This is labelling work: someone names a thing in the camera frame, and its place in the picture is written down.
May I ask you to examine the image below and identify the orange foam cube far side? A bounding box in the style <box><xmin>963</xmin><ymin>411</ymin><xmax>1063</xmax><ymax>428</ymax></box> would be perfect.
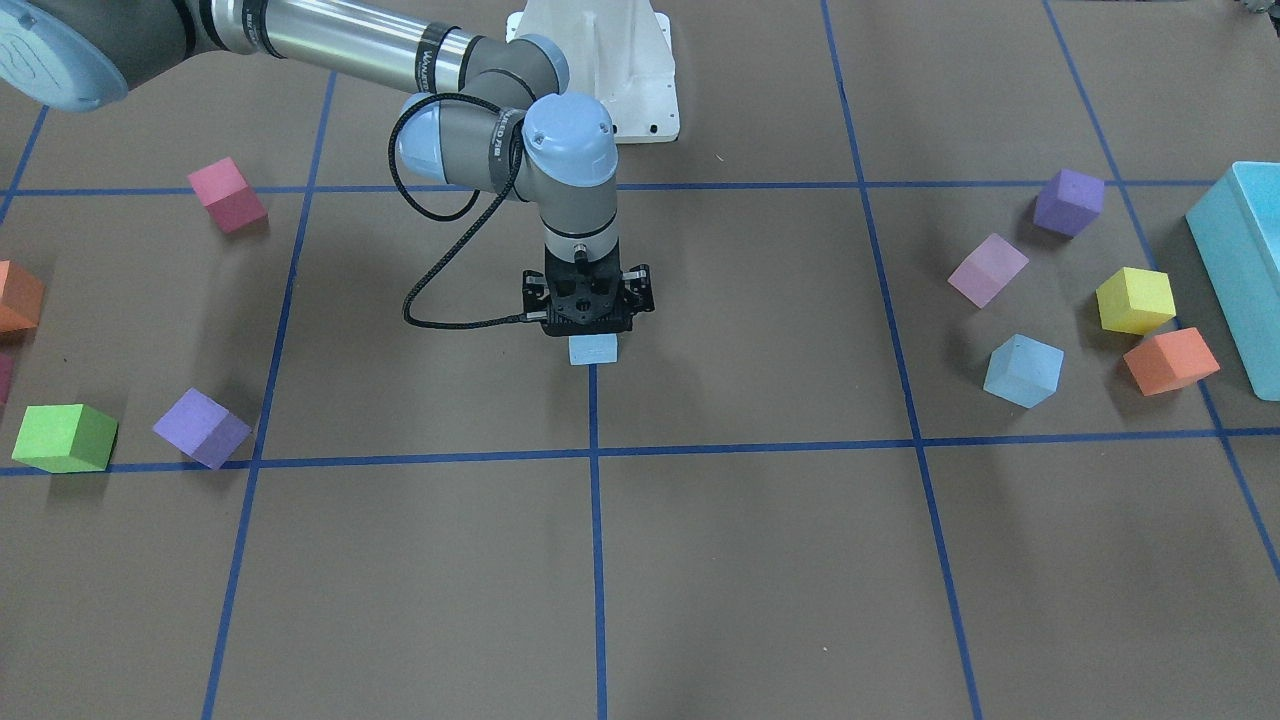
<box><xmin>1</xmin><ymin>260</ymin><xmax>45</xmax><ymax>334</ymax></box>

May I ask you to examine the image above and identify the magenta foam cube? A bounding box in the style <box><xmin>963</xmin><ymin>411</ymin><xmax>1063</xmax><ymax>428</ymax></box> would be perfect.
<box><xmin>0</xmin><ymin>352</ymin><xmax>15</xmax><ymax>407</ymax></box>

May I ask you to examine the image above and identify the light pink foam cube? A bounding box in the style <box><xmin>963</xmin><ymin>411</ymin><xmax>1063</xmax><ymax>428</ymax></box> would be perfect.
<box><xmin>947</xmin><ymin>233</ymin><xmax>1030</xmax><ymax>309</ymax></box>

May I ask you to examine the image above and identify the yellow foam cube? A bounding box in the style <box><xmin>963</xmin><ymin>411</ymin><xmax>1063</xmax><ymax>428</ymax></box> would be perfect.
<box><xmin>1094</xmin><ymin>266</ymin><xmax>1178</xmax><ymax>336</ymax></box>

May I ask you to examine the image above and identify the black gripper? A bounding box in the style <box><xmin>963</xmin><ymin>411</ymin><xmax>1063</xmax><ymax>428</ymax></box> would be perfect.
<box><xmin>521</xmin><ymin>263</ymin><xmax>655</xmax><ymax>337</ymax></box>

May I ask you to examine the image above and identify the purple foam cube near bin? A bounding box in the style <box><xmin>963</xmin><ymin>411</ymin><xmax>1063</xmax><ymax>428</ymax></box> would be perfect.
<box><xmin>1032</xmin><ymin>168</ymin><xmax>1106</xmax><ymax>237</ymax></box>

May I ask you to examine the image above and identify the purple foam cube far side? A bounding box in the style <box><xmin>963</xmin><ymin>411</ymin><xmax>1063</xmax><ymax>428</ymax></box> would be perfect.
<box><xmin>154</xmin><ymin>388</ymin><xmax>251</xmax><ymax>469</ymax></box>

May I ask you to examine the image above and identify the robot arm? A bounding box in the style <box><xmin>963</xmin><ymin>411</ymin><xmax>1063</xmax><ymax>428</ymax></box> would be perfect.
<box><xmin>3</xmin><ymin>1</ymin><xmax>655</xmax><ymax>337</ymax></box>

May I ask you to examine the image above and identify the dark pink foam cube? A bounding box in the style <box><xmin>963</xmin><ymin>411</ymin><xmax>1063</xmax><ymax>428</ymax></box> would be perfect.
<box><xmin>187</xmin><ymin>158</ymin><xmax>268</xmax><ymax>234</ymax></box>

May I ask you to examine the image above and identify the orange foam cube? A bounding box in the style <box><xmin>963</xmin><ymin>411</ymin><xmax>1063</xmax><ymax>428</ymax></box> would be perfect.
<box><xmin>1</xmin><ymin>260</ymin><xmax>45</xmax><ymax>334</ymax></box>
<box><xmin>1123</xmin><ymin>328</ymin><xmax>1221</xmax><ymax>397</ymax></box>

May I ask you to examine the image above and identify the light blue plastic bin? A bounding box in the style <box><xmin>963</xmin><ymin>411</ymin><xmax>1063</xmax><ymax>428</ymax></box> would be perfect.
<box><xmin>1185</xmin><ymin>161</ymin><xmax>1279</xmax><ymax>402</ymax></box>

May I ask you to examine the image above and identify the green foam cube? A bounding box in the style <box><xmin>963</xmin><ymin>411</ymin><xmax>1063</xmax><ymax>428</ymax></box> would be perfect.
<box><xmin>12</xmin><ymin>404</ymin><xmax>118</xmax><ymax>474</ymax></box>

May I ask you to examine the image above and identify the light blue foam cube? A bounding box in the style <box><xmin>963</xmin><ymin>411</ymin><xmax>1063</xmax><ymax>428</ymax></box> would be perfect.
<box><xmin>568</xmin><ymin>333</ymin><xmax>620</xmax><ymax>366</ymax></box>
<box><xmin>983</xmin><ymin>334</ymin><xmax>1065</xmax><ymax>409</ymax></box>

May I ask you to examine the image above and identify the white camera stand base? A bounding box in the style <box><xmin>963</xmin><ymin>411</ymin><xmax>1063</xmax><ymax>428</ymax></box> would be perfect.
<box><xmin>506</xmin><ymin>1</ymin><xmax>681</xmax><ymax>143</ymax></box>

